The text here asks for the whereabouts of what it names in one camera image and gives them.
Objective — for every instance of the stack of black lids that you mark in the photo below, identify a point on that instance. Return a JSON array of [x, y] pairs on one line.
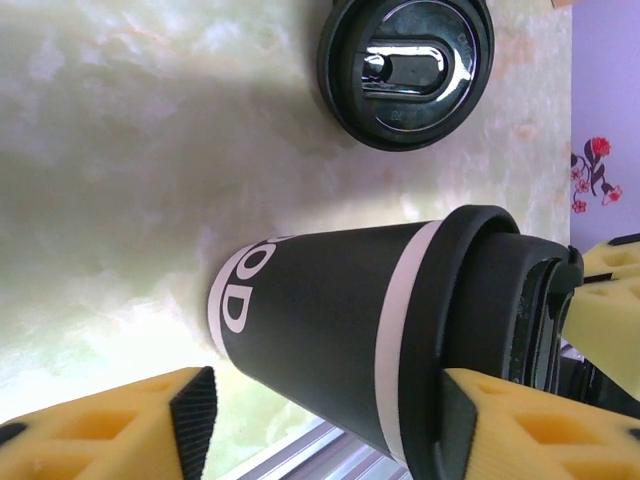
[[415, 115]]

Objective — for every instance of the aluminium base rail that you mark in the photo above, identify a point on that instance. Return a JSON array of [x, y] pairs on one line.
[[310, 455]]

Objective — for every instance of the black plastic cup lid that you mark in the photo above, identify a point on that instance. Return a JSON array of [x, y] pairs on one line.
[[480, 300]]

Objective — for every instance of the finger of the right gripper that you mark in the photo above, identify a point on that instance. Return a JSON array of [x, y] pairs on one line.
[[610, 330], [615, 260]]

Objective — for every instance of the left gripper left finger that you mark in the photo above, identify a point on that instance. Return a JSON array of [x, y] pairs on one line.
[[100, 430]]

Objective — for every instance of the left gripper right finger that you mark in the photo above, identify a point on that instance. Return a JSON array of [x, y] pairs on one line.
[[550, 440]]

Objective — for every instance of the black paper coffee cup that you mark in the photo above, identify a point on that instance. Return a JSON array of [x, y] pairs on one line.
[[310, 310]]

